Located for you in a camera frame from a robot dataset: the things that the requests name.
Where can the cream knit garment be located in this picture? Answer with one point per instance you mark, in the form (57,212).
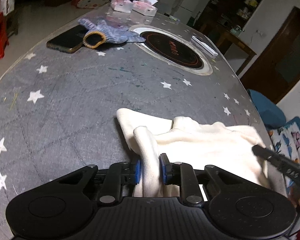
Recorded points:
(210,142)

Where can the pink white tissue box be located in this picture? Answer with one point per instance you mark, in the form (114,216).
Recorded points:
(145,7)

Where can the glass jar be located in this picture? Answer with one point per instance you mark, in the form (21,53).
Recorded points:
(236,29)

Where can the white tissue holder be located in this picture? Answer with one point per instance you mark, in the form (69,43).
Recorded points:
(121,4)

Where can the white water dispenser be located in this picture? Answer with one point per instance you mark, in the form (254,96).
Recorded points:
(167,1)

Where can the dark wooden shelf cabinet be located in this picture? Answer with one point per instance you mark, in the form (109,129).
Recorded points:
(215,7)

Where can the brown wooden glazed door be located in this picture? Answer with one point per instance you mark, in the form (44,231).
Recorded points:
(272,75)

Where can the black smartphone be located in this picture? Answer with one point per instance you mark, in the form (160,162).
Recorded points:
(65,40)

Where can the white remote control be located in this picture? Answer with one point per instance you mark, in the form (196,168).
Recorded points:
(205,46)

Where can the blue cushion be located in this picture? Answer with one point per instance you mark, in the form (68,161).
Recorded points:
(267,110)

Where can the round black induction cooktop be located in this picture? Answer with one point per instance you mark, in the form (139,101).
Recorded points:
(175,48)

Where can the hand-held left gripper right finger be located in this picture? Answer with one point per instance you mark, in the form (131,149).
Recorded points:
(162,170)

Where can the butterfly-print blanket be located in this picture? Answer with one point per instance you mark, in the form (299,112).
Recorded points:
(290,140)

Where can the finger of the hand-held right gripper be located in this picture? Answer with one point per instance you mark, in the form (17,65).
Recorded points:
(277,158)

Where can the small green packet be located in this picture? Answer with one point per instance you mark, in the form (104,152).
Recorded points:
(174,18)

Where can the brown wooden desk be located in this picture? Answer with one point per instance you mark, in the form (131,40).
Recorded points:
(237,42)

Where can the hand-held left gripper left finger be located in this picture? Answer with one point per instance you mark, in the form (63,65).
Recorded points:
(138,171)

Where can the white refrigerator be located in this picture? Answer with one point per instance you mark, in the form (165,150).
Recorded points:
(190,1)

